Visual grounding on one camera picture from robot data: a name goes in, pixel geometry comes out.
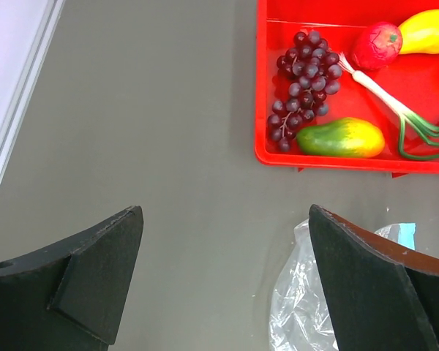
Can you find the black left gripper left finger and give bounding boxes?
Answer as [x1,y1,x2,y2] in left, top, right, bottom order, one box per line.
[0,206,143,350]

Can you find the green fake scallion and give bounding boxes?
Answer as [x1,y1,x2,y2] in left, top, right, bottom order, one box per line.
[338,52,439,161]

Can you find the red plastic tray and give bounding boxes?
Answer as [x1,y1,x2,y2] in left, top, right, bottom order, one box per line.
[255,1,439,177]

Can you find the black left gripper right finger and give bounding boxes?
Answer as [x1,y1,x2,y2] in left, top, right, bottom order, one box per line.
[309,205,439,350]

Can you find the red fake strawberry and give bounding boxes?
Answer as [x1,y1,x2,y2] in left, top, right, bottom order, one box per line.
[350,22,403,70]

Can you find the yellow green fake mango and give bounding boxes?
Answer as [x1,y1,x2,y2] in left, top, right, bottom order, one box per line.
[296,117,386,159]

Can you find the yellow fake corn cob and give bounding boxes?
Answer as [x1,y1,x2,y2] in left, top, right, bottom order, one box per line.
[399,9,439,55]

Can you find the dark red fake grapes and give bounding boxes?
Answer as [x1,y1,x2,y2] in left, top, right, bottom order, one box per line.
[266,30,342,153]

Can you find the clear zip top bag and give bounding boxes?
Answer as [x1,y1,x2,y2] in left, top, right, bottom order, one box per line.
[267,218,417,351]

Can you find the left aluminium frame post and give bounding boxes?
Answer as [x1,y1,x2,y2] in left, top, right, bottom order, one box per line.
[0,1,64,185]

